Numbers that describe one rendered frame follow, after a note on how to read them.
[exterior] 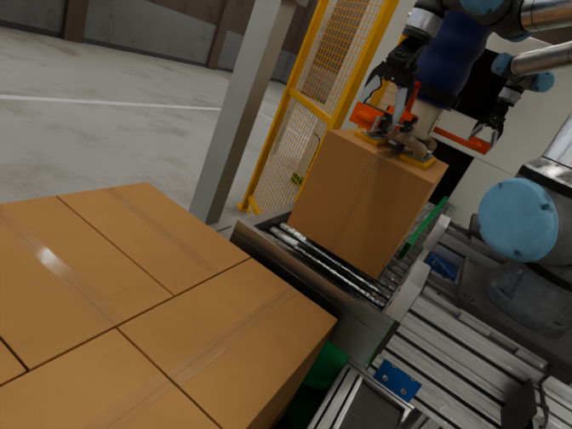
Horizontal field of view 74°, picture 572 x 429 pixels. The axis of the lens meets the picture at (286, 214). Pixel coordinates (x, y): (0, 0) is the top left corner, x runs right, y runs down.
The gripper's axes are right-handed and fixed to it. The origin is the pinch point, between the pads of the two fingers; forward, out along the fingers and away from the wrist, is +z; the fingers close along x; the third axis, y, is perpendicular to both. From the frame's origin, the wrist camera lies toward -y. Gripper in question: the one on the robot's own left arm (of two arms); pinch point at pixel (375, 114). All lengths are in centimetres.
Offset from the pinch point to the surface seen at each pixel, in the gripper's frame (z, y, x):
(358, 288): 68, 45, -16
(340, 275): 68, 45, -6
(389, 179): 19.2, 30.0, -6.9
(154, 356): 68, -41, 13
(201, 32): 55, 591, 555
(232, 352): 68, -25, 0
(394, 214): 28.8, 30.0, -14.1
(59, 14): 90, 290, 558
